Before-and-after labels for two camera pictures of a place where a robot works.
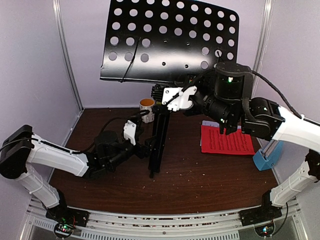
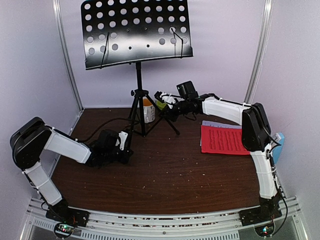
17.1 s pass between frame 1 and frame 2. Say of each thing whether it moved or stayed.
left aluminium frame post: stayed
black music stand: moved
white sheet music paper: stayed
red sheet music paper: stayed
